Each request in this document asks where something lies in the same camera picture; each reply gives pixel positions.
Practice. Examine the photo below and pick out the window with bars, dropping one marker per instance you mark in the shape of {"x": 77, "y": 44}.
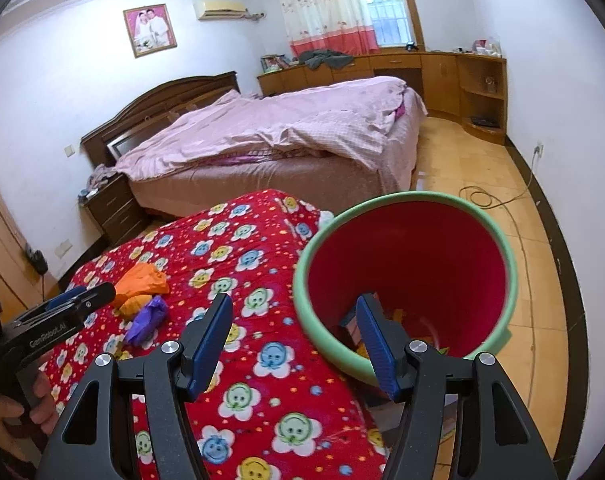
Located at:
{"x": 396, "y": 24}

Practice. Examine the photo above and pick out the long wooden cabinet desk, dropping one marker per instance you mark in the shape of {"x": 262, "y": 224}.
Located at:
{"x": 468, "y": 88}

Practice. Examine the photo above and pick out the brown bed with headboard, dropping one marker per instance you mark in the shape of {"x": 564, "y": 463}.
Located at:
{"x": 327, "y": 181}

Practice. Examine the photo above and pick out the red flower pattern blanket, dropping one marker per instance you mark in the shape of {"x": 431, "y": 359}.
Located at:
{"x": 274, "y": 408}

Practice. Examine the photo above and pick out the orange plastic bag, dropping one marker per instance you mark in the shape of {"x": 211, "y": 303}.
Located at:
{"x": 142, "y": 279}

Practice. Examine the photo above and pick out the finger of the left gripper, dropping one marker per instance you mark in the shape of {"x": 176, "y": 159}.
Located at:
{"x": 63, "y": 298}
{"x": 66, "y": 317}

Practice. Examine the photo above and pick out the red bin green rim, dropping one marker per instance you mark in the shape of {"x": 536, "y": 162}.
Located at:
{"x": 441, "y": 261}

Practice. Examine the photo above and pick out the pink duvet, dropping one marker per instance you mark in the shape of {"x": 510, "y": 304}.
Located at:
{"x": 351, "y": 120}

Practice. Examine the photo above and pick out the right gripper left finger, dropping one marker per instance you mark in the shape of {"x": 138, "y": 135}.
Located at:
{"x": 94, "y": 437}

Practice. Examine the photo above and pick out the person's left hand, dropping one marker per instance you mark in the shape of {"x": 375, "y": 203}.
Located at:
{"x": 44, "y": 415}

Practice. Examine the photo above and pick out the grey clothes pile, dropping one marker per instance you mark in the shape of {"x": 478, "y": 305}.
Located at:
{"x": 315, "y": 58}

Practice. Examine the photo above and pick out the orange foam net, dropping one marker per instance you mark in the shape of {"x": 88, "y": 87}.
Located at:
{"x": 132, "y": 306}

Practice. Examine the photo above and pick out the white air conditioner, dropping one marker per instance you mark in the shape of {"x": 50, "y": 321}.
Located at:
{"x": 208, "y": 10}

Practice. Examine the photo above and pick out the purple plastic wrapper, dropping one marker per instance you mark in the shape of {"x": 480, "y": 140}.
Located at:
{"x": 146, "y": 321}

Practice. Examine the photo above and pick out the dark wooden nightstand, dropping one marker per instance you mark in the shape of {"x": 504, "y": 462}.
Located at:
{"x": 116, "y": 212}

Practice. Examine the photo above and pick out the wooden wardrobe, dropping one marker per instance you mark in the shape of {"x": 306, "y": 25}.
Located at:
{"x": 21, "y": 288}

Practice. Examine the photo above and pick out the black charger plug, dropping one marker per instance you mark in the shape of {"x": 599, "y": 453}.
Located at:
{"x": 36, "y": 258}

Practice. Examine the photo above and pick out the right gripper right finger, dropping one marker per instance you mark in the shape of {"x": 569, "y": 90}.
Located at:
{"x": 495, "y": 435}

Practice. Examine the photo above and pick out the floral curtain red hem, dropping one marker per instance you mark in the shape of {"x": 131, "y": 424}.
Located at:
{"x": 338, "y": 25}

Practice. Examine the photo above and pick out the framed wedding photo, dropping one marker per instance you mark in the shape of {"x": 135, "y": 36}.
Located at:
{"x": 149, "y": 29}

